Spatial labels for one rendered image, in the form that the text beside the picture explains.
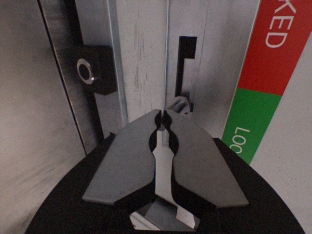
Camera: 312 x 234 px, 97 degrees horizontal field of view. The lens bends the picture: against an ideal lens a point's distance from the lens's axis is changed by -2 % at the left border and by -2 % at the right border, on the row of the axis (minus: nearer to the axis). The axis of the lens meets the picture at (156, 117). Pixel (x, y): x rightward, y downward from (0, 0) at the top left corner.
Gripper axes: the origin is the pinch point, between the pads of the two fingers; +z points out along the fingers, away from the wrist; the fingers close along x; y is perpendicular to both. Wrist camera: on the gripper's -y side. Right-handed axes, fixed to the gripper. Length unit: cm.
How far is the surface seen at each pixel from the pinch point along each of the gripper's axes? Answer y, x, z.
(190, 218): 16.4, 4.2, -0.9
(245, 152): 5.5, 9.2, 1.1
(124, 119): 6.5, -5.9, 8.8
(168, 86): -0.1, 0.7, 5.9
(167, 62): -2.8, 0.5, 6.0
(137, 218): 28.7, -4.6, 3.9
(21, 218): 18.0, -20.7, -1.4
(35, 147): 8.2, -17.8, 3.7
